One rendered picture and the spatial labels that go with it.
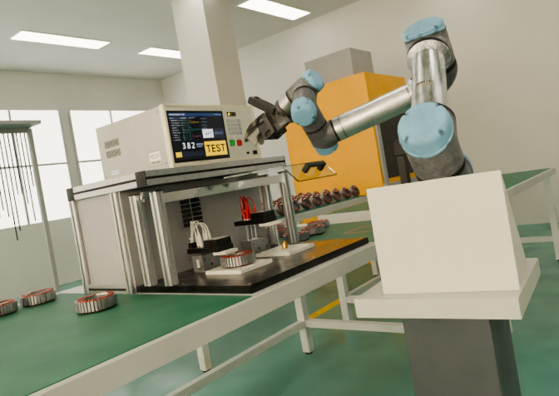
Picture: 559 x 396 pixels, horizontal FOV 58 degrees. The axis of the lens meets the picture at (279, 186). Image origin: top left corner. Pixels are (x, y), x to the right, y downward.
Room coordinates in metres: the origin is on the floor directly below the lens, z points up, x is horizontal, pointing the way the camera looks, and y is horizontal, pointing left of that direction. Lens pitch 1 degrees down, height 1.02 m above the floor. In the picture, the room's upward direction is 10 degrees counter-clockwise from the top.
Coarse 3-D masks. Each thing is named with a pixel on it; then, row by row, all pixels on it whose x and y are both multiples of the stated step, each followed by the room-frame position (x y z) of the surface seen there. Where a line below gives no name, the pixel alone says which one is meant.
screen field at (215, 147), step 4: (208, 144) 1.71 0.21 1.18; (212, 144) 1.72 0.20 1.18; (216, 144) 1.74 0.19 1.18; (220, 144) 1.75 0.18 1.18; (224, 144) 1.77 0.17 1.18; (208, 148) 1.70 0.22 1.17; (212, 148) 1.72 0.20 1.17; (216, 148) 1.74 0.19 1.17; (220, 148) 1.75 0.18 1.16; (224, 148) 1.76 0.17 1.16; (208, 152) 1.70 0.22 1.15; (212, 152) 1.72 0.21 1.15; (216, 152) 1.73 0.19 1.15; (220, 152) 1.75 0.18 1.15; (224, 152) 1.76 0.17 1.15
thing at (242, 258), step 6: (234, 252) 1.59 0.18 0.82; (240, 252) 1.59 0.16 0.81; (246, 252) 1.53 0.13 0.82; (252, 252) 1.54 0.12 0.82; (222, 258) 1.53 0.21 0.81; (228, 258) 1.51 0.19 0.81; (234, 258) 1.50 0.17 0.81; (240, 258) 1.51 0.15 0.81; (246, 258) 1.51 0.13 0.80; (252, 258) 1.53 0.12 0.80; (222, 264) 1.53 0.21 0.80; (228, 264) 1.51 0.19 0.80; (234, 264) 1.51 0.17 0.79; (240, 264) 1.51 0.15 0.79; (246, 264) 1.51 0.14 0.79
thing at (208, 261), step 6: (192, 258) 1.63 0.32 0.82; (198, 258) 1.62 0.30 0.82; (204, 258) 1.61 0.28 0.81; (210, 258) 1.63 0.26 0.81; (216, 258) 1.65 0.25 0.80; (204, 264) 1.61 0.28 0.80; (210, 264) 1.63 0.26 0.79; (216, 264) 1.65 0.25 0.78; (198, 270) 1.62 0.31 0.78; (204, 270) 1.61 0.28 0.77
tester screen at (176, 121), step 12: (180, 120) 1.62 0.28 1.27; (192, 120) 1.67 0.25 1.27; (204, 120) 1.71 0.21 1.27; (216, 120) 1.75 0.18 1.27; (180, 132) 1.62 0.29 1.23; (192, 132) 1.66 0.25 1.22; (180, 144) 1.61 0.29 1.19; (204, 144) 1.69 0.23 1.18; (192, 156) 1.64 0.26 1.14; (204, 156) 1.68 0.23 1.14
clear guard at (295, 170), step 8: (272, 168) 1.66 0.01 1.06; (280, 168) 1.71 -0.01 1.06; (288, 168) 1.64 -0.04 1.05; (296, 168) 1.67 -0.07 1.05; (312, 168) 1.73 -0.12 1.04; (328, 168) 1.79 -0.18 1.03; (232, 176) 1.77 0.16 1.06; (296, 176) 1.62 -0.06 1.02; (304, 176) 1.65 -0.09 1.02; (312, 176) 1.67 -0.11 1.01; (320, 176) 1.70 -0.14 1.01
